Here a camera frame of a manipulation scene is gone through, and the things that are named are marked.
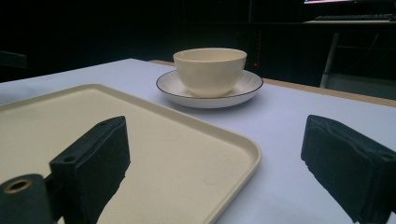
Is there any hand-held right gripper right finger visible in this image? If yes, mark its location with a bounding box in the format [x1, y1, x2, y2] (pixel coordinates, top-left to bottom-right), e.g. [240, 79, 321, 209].
[300, 114, 396, 224]

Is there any computer keyboard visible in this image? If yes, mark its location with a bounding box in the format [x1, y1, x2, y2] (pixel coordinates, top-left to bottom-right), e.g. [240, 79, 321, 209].
[313, 13, 396, 22]

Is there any monitor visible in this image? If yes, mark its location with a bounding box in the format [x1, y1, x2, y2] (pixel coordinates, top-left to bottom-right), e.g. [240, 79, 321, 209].
[304, 0, 359, 5]

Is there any white plate with dark rim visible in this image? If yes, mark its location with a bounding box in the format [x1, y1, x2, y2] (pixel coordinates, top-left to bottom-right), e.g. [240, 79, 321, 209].
[155, 69, 264, 109]

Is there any cream ceramic bowl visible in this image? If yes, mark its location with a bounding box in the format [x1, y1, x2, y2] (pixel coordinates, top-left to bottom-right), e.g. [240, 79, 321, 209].
[173, 47, 248, 98]

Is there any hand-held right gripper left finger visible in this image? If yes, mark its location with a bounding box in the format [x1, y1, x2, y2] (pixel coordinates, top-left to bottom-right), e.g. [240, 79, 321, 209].
[49, 115, 132, 224]

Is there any cream plastic tray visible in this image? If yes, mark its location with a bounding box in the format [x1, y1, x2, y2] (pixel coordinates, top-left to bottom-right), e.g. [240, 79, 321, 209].
[0, 83, 262, 224]

